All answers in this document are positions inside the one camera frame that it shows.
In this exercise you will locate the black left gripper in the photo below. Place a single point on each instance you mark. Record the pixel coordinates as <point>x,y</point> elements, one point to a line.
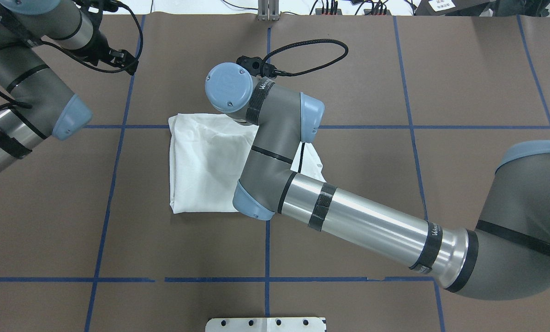
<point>98,47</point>

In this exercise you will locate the white long-sleeve printed shirt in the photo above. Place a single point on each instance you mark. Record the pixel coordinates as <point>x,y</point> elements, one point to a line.
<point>206,159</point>

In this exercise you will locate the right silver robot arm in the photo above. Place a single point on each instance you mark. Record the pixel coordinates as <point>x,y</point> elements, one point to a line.
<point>505,257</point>

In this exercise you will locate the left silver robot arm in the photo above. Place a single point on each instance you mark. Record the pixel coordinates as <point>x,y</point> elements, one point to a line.
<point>38,104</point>

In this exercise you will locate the black power strip left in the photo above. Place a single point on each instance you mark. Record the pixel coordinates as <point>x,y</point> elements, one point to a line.
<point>326,7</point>

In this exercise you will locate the black power strip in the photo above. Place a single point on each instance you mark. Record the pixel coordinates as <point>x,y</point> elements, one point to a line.
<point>377,8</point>
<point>326,7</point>

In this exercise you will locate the black power strip right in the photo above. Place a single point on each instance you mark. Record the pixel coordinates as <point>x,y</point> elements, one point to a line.
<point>377,8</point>

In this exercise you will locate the dark box with label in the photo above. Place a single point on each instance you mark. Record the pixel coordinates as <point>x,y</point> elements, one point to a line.
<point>465,8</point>

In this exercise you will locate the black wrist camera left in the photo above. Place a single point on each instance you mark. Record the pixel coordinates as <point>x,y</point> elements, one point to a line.
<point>100,5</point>

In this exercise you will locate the grey aluminium frame post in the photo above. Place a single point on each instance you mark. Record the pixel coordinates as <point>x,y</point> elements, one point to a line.
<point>268,10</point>

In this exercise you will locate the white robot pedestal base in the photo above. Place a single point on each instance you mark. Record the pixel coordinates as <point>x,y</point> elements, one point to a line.
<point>267,324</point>

